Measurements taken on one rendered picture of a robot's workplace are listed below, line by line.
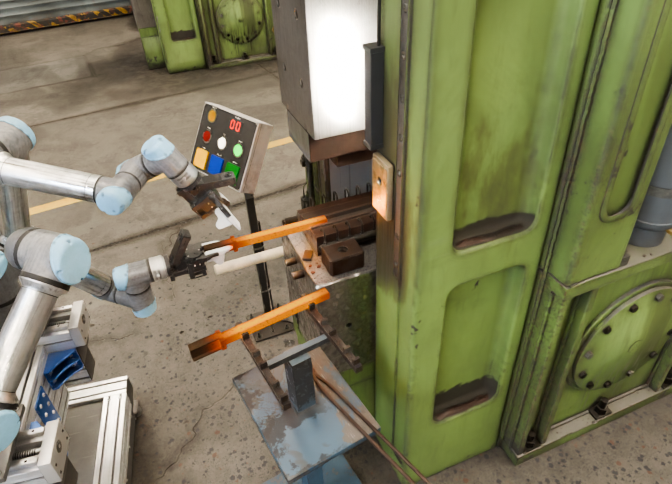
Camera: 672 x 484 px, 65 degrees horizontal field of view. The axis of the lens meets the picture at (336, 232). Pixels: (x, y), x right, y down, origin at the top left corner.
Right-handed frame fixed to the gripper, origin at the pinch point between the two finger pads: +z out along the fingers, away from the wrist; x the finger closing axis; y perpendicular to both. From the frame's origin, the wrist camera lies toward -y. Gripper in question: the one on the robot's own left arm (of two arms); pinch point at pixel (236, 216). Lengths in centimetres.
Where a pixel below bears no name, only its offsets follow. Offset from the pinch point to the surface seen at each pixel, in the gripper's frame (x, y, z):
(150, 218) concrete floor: -189, 81, 80
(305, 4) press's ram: 13, -51, -43
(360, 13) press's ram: 13, -61, -33
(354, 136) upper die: 7.8, -43.7, -1.2
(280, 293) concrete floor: -79, 29, 109
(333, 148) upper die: 7.8, -36.5, -2.5
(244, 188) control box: -37.5, -2.6, 16.5
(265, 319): 32.4, 8.9, 12.0
